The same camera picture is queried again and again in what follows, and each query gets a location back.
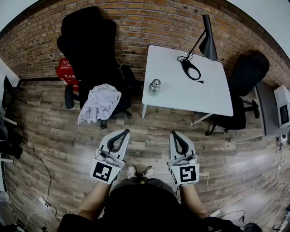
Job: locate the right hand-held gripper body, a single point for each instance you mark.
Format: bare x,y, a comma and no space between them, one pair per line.
187,173

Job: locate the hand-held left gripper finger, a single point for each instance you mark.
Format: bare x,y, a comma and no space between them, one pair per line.
125,145
106,139

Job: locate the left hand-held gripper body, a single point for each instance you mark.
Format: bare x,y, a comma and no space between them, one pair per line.
105,172

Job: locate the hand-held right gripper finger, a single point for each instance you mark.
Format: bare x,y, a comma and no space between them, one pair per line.
189,145
172,147

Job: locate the steel water bottle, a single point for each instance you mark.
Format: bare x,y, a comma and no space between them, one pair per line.
153,91

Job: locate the person's right forearm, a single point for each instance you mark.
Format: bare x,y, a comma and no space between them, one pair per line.
192,201

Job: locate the person's left forearm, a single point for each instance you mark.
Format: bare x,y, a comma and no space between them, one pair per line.
95,199

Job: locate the person's left shoe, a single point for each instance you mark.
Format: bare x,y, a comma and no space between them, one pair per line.
131,172

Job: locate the person's shoe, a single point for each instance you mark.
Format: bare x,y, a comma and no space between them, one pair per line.
148,172
131,172

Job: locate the person's dark grey trousers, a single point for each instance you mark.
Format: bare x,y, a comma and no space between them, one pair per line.
158,182

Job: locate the person's right shoe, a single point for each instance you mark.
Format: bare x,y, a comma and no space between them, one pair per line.
148,172

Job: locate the white checked cloth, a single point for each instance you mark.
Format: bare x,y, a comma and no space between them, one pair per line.
102,102

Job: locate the white power strip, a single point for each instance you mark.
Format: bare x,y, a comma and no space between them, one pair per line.
43,200
215,213

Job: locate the person's black shirt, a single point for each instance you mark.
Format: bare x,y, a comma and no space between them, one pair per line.
140,208

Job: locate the white square table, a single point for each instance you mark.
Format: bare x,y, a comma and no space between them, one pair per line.
204,90

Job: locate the red box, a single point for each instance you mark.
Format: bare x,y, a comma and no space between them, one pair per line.
64,72

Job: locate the grey desk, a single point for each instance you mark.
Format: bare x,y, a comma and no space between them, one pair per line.
267,108

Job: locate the black office chair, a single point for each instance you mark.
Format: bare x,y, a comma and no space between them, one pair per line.
247,74
90,45

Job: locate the black floor equipment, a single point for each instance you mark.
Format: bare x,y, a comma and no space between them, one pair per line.
6,140

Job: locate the white microwave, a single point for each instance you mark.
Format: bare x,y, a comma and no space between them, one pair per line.
282,106

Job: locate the black desk lamp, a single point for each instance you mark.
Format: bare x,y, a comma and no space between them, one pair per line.
209,43

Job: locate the black metal frame chair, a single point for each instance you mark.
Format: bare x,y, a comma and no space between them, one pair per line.
8,95

